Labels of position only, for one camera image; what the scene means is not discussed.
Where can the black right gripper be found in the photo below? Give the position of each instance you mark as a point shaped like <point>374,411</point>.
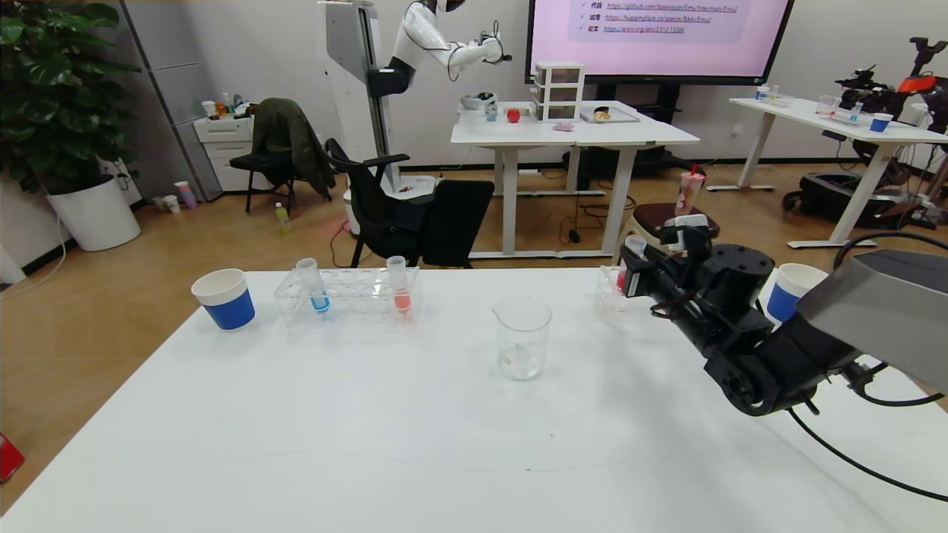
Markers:
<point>635,276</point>

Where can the red pigment test tube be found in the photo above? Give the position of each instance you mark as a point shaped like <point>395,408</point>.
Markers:
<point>635,244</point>

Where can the blue pigment test tube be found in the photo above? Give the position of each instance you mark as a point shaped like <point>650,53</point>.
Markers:
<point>318,296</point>

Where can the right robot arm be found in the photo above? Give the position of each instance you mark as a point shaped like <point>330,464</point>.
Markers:
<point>778,363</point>

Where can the clear plastic test tube rack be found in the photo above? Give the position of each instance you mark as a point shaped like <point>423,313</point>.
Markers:
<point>607,296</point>
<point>359,296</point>

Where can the clear glass beaker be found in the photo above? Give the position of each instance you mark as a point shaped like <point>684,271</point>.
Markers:
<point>522,366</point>

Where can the pink pigment test tube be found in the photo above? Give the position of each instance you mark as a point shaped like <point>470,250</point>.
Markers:
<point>401,300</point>

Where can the brown topped plastic stool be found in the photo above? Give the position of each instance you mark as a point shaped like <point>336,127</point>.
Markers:
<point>652,218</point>

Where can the drink cup with red straw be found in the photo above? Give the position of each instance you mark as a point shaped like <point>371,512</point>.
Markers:
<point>686,197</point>

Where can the white double desk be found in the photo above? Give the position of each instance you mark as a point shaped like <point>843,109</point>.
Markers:
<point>570,135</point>

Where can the blue and white paper cup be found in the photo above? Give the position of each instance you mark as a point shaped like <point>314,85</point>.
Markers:
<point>229,309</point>
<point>783,300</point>

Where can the grey tray with food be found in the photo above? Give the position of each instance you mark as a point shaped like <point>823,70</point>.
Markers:
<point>609,116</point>

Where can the small clear drawer organizer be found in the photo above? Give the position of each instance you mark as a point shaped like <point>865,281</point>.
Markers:
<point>558,92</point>

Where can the black mobile robot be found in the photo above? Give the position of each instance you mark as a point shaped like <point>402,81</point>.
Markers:
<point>837,200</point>

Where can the grey bowl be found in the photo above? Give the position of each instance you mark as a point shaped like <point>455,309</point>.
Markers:
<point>474,102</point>

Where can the white single desk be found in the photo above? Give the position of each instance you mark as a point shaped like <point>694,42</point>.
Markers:
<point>815,118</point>

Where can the black office chair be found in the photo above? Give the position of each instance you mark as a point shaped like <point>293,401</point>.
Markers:
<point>392,218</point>

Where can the small blue cup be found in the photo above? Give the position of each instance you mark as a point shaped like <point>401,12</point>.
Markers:
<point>880,123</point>

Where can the green drink bottle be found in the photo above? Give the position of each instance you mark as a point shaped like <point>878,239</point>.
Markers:
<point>282,219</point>

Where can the white humanoid robot on stand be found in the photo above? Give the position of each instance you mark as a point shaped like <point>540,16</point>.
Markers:
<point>348,44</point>

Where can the olive green jacket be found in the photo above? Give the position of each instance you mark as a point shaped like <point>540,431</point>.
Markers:
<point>292,139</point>

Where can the black four-legged chair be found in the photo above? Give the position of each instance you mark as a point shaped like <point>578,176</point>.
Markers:
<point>255,163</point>

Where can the white drawer cabinet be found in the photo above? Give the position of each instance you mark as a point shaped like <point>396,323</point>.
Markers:
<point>222,142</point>

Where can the purple stacked cups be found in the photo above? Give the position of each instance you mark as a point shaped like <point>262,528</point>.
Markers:
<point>186,195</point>

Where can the small white cup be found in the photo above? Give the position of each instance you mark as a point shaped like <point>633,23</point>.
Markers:
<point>172,206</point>

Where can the tall grey metal locker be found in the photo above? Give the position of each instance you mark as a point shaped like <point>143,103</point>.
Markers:
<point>174,89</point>

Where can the white plant pot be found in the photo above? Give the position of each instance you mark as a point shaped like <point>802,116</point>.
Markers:
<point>95,218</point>

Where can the large green leafy plant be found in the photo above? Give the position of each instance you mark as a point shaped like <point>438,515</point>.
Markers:
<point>52,96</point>

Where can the red flat object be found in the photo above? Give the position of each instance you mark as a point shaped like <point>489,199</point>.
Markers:
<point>9,459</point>

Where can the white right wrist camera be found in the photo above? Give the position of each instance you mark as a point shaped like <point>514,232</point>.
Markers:
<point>685,222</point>

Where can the large wall display screen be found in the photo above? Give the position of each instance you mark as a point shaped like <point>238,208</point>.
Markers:
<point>659,52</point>

